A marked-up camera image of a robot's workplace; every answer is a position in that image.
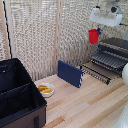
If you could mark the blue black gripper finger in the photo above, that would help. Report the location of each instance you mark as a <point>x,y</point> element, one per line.
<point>99,31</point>

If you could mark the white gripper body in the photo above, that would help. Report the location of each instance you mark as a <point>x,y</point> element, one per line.
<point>106,18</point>

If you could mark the red plastic cup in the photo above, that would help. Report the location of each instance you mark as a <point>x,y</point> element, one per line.
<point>93,36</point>

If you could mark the black toaster oven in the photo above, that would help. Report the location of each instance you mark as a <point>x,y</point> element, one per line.
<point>111,56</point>

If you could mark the beige woven folding screen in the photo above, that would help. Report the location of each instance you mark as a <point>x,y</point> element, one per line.
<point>30,36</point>

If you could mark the yellow food pieces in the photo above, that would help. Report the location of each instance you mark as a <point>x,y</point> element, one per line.
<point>45,89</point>

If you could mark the white bowl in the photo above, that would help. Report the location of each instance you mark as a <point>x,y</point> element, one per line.
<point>47,94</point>

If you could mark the thin black pole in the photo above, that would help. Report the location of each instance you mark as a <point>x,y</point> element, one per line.
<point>6,30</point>

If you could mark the black fabric storage box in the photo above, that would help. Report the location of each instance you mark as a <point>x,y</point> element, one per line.
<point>20,100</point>

